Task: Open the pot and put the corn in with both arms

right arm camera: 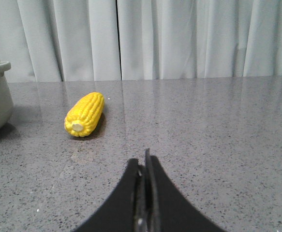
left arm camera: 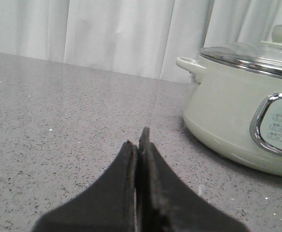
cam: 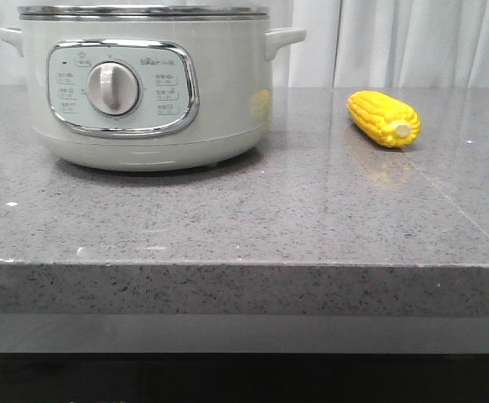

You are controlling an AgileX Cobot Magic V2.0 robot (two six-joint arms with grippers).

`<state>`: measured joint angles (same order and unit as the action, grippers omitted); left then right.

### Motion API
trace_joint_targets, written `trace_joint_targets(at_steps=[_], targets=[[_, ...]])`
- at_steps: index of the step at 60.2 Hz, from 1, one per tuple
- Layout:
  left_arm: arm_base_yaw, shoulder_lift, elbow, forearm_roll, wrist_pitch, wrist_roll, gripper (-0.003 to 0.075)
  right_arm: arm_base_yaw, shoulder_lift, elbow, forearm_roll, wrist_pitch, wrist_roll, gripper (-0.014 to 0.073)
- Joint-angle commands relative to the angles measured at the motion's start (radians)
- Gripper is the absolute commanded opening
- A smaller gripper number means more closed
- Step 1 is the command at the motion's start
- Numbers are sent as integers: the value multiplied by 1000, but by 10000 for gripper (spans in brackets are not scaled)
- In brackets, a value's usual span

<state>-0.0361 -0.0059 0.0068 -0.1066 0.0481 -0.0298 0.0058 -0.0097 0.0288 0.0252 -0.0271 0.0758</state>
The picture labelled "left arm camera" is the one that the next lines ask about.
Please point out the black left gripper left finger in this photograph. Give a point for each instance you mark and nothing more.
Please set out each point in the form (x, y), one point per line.
(106, 206)

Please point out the glass pot lid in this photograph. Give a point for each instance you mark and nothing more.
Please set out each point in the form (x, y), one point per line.
(260, 57)

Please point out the white curtain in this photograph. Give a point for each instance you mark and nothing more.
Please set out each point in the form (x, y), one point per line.
(137, 37)

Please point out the pale green electric pot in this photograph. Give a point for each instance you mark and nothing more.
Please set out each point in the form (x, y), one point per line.
(236, 113)

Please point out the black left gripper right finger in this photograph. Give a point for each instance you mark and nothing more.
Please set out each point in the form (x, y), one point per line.
(166, 204)

